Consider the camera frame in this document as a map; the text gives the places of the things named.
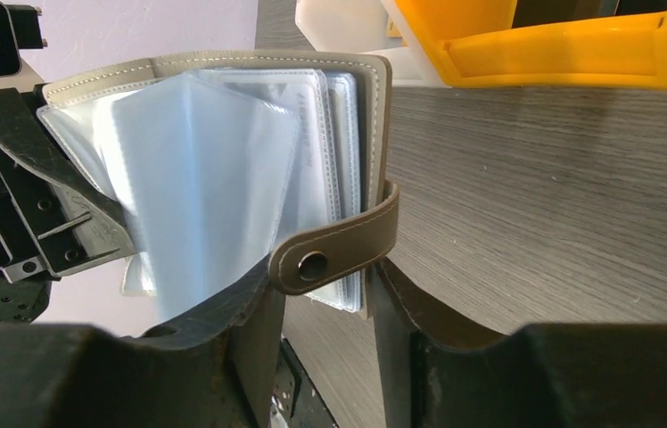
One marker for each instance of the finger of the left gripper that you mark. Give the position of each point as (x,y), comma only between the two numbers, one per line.
(74,226)

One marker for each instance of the black wallet in orange bin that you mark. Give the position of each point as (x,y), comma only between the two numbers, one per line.
(540,12)

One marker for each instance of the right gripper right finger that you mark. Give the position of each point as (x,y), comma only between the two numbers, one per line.
(440,368)

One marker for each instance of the middle orange plastic bin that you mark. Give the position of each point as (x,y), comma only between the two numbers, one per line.
(473,44)

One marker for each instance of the white plastic bin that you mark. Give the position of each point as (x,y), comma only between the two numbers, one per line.
(368,27)

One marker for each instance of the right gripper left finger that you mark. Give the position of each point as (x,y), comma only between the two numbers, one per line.
(212,366)

